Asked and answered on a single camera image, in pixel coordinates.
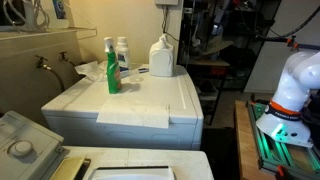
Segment dark storage shelf rack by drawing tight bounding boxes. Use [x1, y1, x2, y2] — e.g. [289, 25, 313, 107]
[178, 0, 282, 125]

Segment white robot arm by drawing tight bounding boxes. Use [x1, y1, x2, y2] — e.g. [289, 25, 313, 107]
[256, 51, 320, 148]

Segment large white detergent jug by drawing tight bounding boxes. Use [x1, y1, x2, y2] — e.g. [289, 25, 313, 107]
[149, 34, 173, 77]

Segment white paper sheet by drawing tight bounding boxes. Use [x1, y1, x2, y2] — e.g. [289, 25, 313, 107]
[97, 99, 170, 129]

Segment wall shelf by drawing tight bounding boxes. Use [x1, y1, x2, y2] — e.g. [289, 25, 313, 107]
[0, 27, 97, 41]

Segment crumpled white cloth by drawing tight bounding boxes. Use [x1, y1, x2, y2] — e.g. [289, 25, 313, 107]
[75, 61, 107, 82]

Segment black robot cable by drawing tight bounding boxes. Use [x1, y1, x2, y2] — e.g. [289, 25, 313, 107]
[239, 4, 320, 44]

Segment blue white packet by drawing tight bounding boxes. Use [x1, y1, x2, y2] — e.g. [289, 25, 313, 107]
[138, 68, 149, 73]

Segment wooden table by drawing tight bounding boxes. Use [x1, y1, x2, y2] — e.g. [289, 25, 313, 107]
[235, 100, 275, 180]

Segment white cables on shelf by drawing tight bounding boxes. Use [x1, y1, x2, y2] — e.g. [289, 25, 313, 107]
[1, 0, 51, 33]

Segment white dryer machine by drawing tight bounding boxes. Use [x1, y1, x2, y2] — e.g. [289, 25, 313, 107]
[42, 65, 203, 150]

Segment green spray bottle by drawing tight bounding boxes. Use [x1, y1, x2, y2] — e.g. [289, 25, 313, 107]
[104, 37, 121, 94]

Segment right wall faucet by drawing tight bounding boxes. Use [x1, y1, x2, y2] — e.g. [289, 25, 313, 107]
[59, 51, 70, 62]

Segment wall faucet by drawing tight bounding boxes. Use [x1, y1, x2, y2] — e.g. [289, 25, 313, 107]
[59, 51, 70, 62]
[36, 55, 51, 71]

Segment white wall outlet box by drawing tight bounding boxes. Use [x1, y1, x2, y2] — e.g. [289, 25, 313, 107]
[154, 0, 179, 6]

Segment left wall faucet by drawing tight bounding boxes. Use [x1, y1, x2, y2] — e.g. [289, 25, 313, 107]
[36, 55, 51, 71]

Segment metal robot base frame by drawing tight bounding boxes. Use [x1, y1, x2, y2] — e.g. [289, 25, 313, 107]
[246, 101, 320, 180]

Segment white washing machine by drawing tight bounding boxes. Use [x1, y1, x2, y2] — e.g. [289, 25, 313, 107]
[0, 111, 214, 180]

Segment white bottle blue label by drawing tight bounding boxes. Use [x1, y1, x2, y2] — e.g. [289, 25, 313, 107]
[116, 37, 131, 78]

